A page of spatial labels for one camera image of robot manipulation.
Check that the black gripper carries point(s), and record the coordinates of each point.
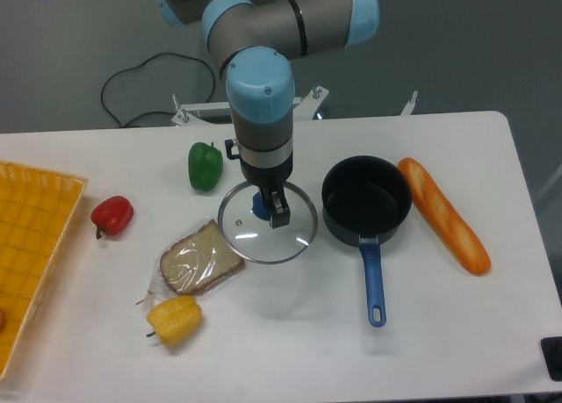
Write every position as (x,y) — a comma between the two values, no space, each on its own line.
(270,182)

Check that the glass lid with blue knob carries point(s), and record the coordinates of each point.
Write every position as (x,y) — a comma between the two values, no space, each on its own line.
(246,230)

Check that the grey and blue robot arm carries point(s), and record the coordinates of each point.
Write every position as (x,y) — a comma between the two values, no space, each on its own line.
(252,43)

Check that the green bell pepper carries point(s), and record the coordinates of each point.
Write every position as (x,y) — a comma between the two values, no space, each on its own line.
(205,165)

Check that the bread slice in plastic bag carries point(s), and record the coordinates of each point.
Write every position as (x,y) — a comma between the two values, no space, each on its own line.
(193,265)

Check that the yellow bell pepper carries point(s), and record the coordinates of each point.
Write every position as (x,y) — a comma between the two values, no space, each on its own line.
(174,320)

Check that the red bell pepper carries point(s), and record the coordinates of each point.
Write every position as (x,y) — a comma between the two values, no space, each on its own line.
(112,216)

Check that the orange baguette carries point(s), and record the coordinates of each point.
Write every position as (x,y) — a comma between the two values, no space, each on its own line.
(452,230)

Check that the yellow woven basket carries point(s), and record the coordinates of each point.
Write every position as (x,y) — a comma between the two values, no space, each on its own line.
(37,206)

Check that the black object at table corner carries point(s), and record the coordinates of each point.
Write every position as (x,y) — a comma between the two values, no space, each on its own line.
(552,352)

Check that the black saucepan with blue handle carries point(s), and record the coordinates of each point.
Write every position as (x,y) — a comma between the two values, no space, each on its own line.
(365,199)

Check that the white table bracket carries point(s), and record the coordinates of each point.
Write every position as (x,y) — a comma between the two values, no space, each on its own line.
(410,105)

